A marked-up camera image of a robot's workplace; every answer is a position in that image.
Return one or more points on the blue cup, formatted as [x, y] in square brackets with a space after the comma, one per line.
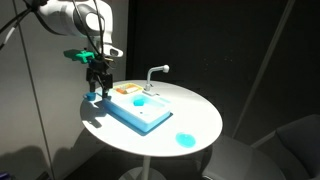
[90, 96]

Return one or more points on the blue plate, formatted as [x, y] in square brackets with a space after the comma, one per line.
[185, 140]

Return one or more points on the blue bowl in sink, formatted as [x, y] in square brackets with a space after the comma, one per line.
[139, 102]

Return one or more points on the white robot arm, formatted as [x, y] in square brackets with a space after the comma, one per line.
[92, 19]

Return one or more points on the orange sponge block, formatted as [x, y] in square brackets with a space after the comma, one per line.
[122, 91]

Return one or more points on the white toy faucet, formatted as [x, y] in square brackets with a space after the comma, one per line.
[147, 89]

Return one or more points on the grey office chair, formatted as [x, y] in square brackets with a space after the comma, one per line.
[290, 152]

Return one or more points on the light blue toy sink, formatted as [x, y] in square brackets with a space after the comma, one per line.
[144, 118]

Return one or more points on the yellow dish rack tray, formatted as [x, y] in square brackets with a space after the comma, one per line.
[129, 87]

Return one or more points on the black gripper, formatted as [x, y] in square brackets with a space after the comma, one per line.
[97, 72]

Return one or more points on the round white table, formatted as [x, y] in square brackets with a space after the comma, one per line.
[190, 113]

